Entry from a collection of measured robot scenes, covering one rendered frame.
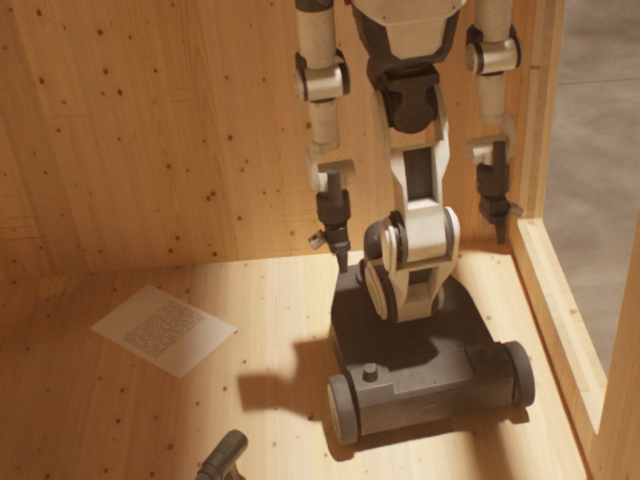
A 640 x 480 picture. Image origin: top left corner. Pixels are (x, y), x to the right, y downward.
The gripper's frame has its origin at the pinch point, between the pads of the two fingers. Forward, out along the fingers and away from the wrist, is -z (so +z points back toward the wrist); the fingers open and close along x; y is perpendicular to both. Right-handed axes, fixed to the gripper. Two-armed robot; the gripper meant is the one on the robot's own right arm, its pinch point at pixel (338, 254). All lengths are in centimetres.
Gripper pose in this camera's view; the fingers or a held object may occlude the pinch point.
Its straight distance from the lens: 245.1
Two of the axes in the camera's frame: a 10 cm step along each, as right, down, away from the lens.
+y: 9.8, -1.8, 1.3
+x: 1.9, 4.3, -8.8
